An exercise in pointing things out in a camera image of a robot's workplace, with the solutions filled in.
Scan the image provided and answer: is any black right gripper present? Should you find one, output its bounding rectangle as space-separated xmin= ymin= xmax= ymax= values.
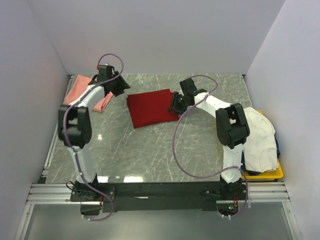
xmin=167 ymin=91 xmax=189 ymax=115

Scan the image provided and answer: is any red t shirt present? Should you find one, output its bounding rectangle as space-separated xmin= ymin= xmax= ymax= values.
xmin=126 ymin=88 xmax=179 ymax=129

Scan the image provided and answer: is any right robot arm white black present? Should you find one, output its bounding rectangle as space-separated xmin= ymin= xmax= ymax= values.
xmin=168 ymin=77 xmax=250 ymax=200

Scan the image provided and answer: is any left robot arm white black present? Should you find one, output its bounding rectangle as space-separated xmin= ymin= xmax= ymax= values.
xmin=58 ymin=65 xmax=130 ymax=201

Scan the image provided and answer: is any folded pink t shirt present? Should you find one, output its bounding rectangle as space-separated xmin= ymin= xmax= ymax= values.
xmin=63 ymin=75 xmax=114 ymax=113

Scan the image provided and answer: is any white t shirt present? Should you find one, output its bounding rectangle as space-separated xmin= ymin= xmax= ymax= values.
xmin=239 ymin=106 xmax=280 ymax=173

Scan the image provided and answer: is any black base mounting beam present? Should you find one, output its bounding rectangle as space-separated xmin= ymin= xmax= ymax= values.
xmin=70 ymin=181 xmax=247 ymax=216

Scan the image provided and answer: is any blue t shirt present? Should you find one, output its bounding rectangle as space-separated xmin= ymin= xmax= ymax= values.
xmin=274 ymin=135 xmax=281 ymax=159

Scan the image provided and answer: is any yellow plastic bin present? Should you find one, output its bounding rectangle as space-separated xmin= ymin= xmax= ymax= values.
xmin=241 ymin=109 xmax=285 ymax=181

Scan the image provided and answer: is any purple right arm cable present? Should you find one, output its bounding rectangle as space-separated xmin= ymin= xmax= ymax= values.
xmin=172 ymin=74 xmax=250 ymax=219

